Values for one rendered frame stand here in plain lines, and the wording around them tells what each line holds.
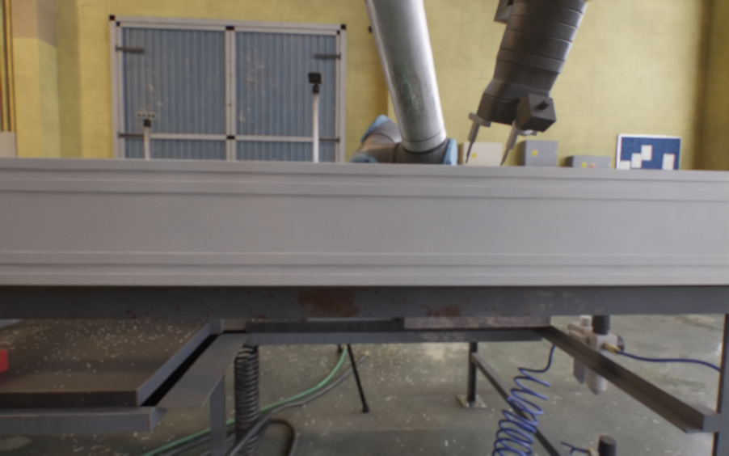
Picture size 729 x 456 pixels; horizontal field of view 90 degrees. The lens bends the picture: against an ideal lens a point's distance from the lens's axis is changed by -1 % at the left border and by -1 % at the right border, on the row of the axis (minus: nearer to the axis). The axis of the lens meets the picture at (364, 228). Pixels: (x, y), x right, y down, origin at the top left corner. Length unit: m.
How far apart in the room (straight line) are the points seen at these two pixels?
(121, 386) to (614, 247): 0.75
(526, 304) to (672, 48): 9.53
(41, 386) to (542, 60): 0.90
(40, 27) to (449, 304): 8.40
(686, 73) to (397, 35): 9.35
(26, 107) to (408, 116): 7.85
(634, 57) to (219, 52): 7.68
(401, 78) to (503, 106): 0.24
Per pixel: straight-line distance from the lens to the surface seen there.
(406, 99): 0.68
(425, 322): 0.99
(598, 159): 8.20
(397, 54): 0.65
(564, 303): 0.31
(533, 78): 0.49
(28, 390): 0.87
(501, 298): 0.29
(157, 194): 0.23
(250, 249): 0.22
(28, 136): 8.22
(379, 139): 0.86
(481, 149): 7.14
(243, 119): 7.08
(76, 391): 0.83
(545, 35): 0.47
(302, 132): 6.87
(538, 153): 7.57
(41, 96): 8.22
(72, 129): 8.32
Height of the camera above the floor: 0.91
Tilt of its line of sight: 4 degrees down
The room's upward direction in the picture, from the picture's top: 1 degrees clockwise
